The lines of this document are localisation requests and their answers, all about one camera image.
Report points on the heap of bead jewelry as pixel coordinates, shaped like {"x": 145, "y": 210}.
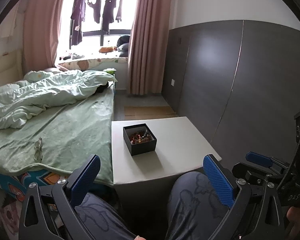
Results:
{"x": 140, "y": 137}

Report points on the purple hanging garment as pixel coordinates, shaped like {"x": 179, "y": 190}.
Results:
{"x": 77, "y": 17}

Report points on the orange plush toy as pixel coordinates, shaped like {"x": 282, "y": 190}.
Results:
{"x": 107, "y": 49}

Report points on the pink printed floor mat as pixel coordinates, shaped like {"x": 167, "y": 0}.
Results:
{"x": 11, "y": 215}

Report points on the narrow dark hanging garment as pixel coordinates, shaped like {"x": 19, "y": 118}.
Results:
{"x": 120, "y": 6}

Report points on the black window railing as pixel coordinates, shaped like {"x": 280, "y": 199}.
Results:
{"x": 115, "y": 33}

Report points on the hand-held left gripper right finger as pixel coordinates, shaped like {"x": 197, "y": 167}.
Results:
{"x": 220, "y": 182}

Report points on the colourful printed mattress pad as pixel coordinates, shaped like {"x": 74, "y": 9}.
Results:
{"x": 12, "y": 182}

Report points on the person's leg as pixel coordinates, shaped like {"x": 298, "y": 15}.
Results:
{"x": 102, "y": 220}
{"x": 192, "y": 205}

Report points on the flat brown cardboard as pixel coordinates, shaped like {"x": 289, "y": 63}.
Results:
{"x": 150, "y": 112}

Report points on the black jewelry box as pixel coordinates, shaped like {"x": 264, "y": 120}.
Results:
{"x": 142, "y": 148}

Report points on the person's right leg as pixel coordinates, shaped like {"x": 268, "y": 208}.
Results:
{"x": 192, "y": 205}

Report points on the dark teal cushion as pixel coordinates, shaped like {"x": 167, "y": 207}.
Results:
{"x": 123, "y": 40}

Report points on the white small table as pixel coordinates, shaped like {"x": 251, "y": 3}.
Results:
{"x": 170, "y": 155}

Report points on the person's left leg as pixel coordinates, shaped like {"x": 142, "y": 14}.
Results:
{"x": 102, "y": 220}

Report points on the white wall socket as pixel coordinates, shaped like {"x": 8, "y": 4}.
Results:
{"x": 173, "y": 82}

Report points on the green plush toy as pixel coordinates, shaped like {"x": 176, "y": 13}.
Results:
{"x": 110, "y": 71}

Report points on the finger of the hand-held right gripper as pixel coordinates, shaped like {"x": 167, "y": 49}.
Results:
{"x": 245, "y": 171}
{"x": 260, "y": 158}

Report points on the printed window seat cushion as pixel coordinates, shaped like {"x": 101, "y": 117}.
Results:
{"x": 95, "y": 63}

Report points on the light green duvet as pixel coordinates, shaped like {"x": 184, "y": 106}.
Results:
{"x": 27, "y": 97}

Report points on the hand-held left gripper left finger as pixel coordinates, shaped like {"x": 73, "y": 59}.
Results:
{"x": 86, "y": 182}

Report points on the bed with green sheet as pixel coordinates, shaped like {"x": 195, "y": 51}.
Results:
{"x": 72, "y": 130}

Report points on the person's right hand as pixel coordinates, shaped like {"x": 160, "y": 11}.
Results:
{"x": 298, "y": 217}

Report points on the dark hanging top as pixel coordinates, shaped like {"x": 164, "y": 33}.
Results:
{"x": 109, "y": 10}

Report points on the clear eyeglasses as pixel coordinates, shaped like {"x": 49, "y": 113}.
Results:
{"x": 38, "y": 150}

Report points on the pink curtain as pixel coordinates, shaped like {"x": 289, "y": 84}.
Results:
{"x": 42, "y": 25}
{"x": 150, "y": 37}

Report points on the beige padded headboard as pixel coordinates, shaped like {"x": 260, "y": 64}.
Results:
{"x": 5, "y": 67}

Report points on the grey blue pillow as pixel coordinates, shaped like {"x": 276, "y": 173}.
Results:
{"x": 123, "y": 50}

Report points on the pile of small clothes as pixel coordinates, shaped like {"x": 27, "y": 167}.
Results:
{"x": 72, "y": 56}

